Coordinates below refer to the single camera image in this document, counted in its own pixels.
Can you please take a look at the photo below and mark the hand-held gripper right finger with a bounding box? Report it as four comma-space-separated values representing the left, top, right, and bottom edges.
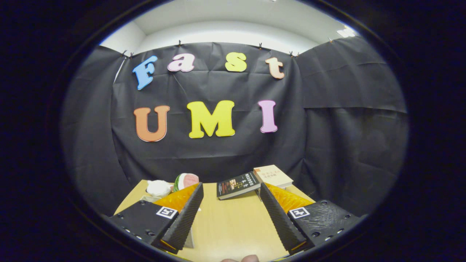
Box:
260, 182, 363, 255

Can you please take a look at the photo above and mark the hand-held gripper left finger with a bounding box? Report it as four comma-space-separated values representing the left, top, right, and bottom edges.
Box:
107, 182, 204, 254

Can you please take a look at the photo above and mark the grey fabric storage box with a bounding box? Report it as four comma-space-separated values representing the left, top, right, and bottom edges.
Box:
141, 195, 201, 249

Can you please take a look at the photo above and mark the watermelon slice plush toy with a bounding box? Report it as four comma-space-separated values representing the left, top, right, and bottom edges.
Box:
173, 173, 200, 192

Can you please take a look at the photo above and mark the white plush toy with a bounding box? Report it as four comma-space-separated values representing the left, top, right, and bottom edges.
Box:
146, 180, 173, 198

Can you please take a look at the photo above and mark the beige cover book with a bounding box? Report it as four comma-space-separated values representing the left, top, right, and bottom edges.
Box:
253, 164, 294, 190

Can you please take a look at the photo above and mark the black cover book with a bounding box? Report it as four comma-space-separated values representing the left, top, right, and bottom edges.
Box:
217, 171, 261, 201

